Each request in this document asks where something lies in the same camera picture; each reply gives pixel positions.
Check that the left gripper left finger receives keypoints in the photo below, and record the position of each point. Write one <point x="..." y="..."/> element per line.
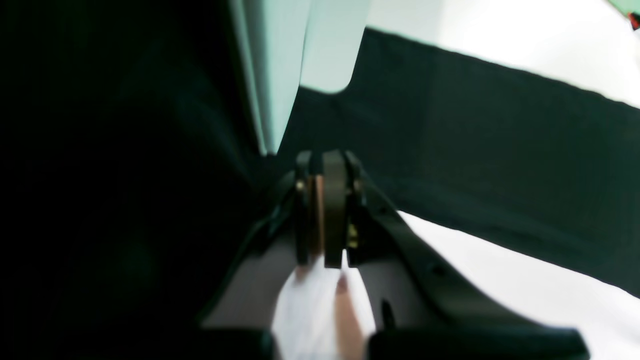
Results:
<point x="276" y="243"/>

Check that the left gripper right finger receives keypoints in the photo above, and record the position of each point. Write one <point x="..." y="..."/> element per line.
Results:
<point x="423" y="308"/>

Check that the pink T-shirt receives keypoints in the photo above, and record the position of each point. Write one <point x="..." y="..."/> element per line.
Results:
<point x="325" y="314"/>

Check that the black table cloth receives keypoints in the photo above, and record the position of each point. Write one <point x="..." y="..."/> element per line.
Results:
<point x="129" y="174"/>

